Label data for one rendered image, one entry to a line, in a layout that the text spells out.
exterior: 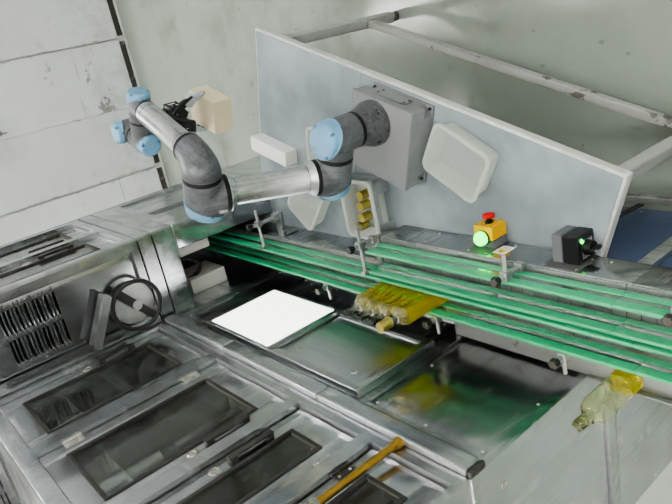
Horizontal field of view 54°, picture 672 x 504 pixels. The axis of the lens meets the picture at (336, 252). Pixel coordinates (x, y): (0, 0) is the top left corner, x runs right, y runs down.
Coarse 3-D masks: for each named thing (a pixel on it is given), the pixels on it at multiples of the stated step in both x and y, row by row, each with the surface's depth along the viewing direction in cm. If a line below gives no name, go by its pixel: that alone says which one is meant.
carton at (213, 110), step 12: (204, 96) 236; (216, 96) 236; (192, 108) 244; (204, 108) 237; (216, 108) 233; (228, 108) 237; (204, 120) 241; (216, 120) 236; (228, 120) 239; (216, 132) 238
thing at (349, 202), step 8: (352, 184) 244; (360, 184) 243; (368, 184) 229; (352, 192) 244; (344, 200) 243; (352, 200) 245; (344, 208) 244; (352, 208) 246; (368, 208) 244; (352, 216) 246; (376, 216) 232; (352, 224) 247; (376, 224) 233; (352, 232) 247; (360, 232) 245; (368, 232) 243; (376, 232) 235
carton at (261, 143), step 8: (256, 136) 281; (264, 136) 281; (256, 144) 280; (264, 144) 275; (272, 144) 273; (280, 144) 273; (264, 152) 277; (272, 152) 273; (280, 152) 268; (288, 152) 267; (296, 152) 270; (280, 160) 270; (288, 160) 268; (296, 160) 271
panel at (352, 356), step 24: (336, 312) 243; (240, 336) 240; (288, 336) 232; (312, 336) 230; (336, 336) 226; (360, 336) 223; (384, 336) 220; (408, 336) 215; (288, 360) 217; (312, 360) 214; (336, 360) 211; (360, 360) 208; (384, 360) 205; (408, 360) 203; (336, 384) 198; (360, 384) 194
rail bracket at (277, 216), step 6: (276, 210) 280; (276, 216) 278; (282, 216) 279; (258, 222) 272; (264, 222) 275; (276, 222) 281; (282, 222) 279; (246, 228) 271; (252, 228) 272; (258, 228) 274; (282, 228) 280; (282, 234) 281; (288, 234) 282; (264, 246) 276
